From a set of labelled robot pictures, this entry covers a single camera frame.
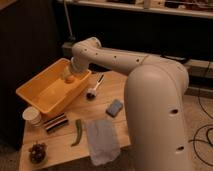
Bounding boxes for small orange apple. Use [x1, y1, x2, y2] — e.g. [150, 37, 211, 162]
[65, 75, 75, 84]

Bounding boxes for grey metal pole stand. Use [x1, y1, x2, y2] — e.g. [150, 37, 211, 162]
[63, 0, 76, 44]

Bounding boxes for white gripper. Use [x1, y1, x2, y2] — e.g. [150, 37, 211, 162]
[61, 57, 88, 80]

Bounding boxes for grey folded cloth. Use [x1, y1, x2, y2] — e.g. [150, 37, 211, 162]
[86, 119, 120, 166]

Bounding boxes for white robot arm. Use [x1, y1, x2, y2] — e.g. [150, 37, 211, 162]
[63, 37, 193, 171]

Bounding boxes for bunch of dark grapes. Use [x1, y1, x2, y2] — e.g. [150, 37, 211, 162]
[29, 143, 47, 164]

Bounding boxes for yellow plastic bin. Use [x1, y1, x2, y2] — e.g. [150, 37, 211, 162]
[16, 58, 91, 116]

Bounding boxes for black floor cables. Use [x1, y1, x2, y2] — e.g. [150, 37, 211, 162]
[183, 61, 213, 164]

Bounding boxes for white paper cup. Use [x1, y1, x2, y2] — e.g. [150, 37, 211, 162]
[22, 106, 42, 125]

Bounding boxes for black flat object on ledge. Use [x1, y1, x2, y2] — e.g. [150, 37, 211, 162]
[161, 55, 190, 64]

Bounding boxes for striped black white box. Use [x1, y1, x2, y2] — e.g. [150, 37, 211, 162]
[44, 113, 68, 133]

